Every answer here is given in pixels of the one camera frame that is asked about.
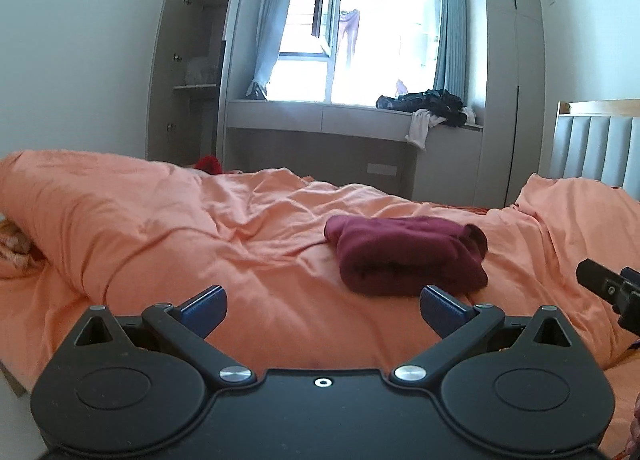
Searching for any pink garment outside window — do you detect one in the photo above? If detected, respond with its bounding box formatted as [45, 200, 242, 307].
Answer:
[338, 9, 361, 63]

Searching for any dark clothes pile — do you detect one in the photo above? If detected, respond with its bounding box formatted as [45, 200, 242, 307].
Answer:
[375, 89, 468, 127]

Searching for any blue-grey curtain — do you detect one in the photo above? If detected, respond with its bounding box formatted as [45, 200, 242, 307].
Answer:
[245, 0, 290, 100]
[434, 0, 468, 99]

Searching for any white wall socket plate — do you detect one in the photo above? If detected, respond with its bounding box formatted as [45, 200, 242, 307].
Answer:
[367, 163, 397, 177]

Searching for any grey padded headboard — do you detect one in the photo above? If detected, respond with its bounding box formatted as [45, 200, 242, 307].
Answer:
[548, 99, 640, 199]

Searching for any dark red shirt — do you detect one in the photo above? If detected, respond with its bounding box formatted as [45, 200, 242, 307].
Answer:
[324, 215, 488, 296]

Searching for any red object behind bed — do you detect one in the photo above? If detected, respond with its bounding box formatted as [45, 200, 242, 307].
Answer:
[193, 155, 224, 176]

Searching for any left blue-grey curtain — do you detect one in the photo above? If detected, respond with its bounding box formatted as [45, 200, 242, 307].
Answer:
[245, 0, 290, 100]

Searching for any tall grey wardrobe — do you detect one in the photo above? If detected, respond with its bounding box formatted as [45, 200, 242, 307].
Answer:
[475, 0, 546, 209]

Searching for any grey window bench cabinet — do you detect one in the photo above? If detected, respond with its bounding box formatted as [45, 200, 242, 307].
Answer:
[224, 100, 483, 206]

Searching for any right blue-grey curtain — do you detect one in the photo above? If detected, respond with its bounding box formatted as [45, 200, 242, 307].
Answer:
[434, 0, 468, 99]

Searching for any open grey wardrobe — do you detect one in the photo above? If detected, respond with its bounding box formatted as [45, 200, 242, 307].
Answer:
[146, 0, 240, 166]

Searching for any white garment hanging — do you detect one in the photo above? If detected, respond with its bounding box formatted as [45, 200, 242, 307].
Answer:
[405, 108, 446, 151]

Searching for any open window sash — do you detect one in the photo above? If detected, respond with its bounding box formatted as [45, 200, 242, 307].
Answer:
[311, 0, 336, 56]

